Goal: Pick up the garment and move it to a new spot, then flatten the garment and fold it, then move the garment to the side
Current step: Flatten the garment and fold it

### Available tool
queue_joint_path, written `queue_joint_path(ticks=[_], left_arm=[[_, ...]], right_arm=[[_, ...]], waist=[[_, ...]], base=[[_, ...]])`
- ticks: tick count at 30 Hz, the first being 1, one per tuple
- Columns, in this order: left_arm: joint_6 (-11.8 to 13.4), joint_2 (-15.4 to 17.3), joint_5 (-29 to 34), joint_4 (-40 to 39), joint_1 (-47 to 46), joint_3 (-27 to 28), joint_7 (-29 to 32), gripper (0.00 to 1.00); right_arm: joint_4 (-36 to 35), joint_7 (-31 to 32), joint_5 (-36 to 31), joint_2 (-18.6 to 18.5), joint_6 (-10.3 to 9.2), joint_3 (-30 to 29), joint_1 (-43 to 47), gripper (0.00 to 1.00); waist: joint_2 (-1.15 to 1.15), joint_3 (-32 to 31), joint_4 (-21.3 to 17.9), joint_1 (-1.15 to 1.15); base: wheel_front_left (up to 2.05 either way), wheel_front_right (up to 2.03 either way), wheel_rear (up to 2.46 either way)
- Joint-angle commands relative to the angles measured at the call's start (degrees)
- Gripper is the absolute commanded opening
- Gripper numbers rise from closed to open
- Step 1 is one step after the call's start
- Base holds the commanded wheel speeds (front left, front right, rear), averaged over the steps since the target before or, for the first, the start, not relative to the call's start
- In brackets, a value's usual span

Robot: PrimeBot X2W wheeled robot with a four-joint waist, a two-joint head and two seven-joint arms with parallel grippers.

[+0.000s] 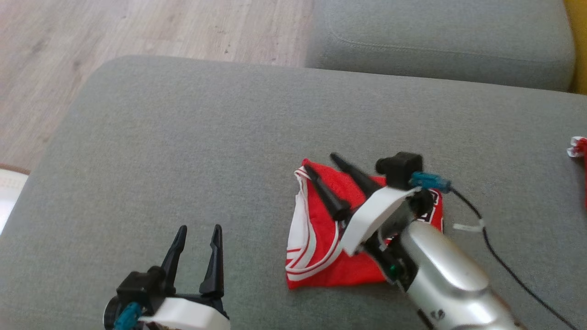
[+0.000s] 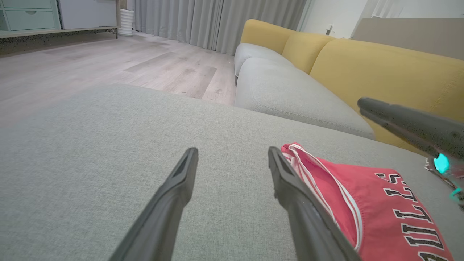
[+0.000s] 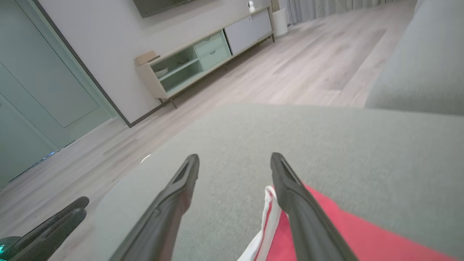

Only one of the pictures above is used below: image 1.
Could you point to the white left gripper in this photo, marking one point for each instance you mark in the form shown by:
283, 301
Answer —
188, 316

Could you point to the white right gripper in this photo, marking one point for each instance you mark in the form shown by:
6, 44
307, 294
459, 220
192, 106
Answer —
371, 215

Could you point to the red white numbered jersey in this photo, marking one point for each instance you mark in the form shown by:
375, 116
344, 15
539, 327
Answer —
321, 261

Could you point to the red shorts white waistband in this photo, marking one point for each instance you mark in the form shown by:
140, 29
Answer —
581, 151

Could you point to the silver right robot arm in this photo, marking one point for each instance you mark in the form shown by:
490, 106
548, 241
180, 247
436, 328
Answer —
445, 270

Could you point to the large grey sofa seat cushion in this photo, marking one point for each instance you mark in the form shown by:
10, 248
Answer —
183, 137

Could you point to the small grey sofa seat cushion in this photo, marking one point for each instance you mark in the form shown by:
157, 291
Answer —
435, 36

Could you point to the white rug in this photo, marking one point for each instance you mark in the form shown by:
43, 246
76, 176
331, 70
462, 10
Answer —
9, 192

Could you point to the yellow sofa back cushion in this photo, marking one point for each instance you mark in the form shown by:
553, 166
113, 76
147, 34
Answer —
578, 36

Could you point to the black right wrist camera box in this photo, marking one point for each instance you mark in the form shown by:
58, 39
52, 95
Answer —
401, 167

